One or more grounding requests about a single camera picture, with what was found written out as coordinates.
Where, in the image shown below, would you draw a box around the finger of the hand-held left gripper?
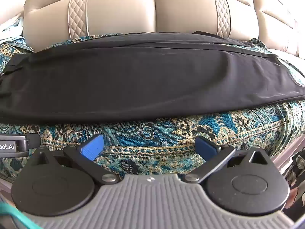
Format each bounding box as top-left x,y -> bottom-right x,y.
23,134 -> 41,151

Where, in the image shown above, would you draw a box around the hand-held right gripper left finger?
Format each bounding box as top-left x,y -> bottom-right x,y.
30,134 -> 120,185

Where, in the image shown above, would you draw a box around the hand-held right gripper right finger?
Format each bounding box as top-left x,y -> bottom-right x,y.
185,135 -> 272,185

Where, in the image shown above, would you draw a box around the black pants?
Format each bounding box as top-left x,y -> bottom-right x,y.
0,31 -> 305,124

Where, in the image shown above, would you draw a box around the blue patterned blanket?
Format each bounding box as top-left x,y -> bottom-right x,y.
0,35 -> 305,184

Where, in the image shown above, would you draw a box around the dark patterned clothing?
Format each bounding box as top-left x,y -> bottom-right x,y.
282,154 -> 305,208

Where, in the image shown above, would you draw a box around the light blue cloth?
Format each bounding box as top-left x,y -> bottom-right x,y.
0,17 -> 25,46

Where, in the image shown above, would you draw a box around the beige leather sofa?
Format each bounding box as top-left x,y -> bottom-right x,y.
14,0 -> 305,60

